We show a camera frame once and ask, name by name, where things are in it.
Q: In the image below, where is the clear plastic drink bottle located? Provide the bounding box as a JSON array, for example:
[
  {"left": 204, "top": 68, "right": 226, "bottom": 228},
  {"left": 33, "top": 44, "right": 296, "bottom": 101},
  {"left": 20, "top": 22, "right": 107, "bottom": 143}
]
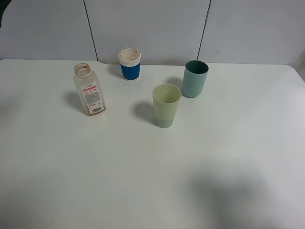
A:
[{"left": 73, "top": 63, "right": 106, "bottom": 116}]

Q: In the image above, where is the pale yellow plastic cup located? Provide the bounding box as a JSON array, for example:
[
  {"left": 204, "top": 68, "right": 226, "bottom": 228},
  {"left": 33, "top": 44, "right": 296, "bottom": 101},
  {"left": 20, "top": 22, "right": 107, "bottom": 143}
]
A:
[{"left": 152, "top": 84, "right": 182, "bottom": 128}]

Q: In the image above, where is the teal plastic cup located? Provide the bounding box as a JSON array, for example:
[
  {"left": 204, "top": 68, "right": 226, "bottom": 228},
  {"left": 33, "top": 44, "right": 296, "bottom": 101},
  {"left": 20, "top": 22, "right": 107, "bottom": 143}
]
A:
[{"left": 182, "top": 60, "right": 209, "bottom": 98}]

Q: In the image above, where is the blue sleeved paper cup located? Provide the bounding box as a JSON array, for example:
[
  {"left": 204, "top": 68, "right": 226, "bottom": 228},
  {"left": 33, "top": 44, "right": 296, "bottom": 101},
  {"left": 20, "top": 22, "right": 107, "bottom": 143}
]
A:
[{"left": 118, "top": 48, "right": 141, "bottom": 81}]

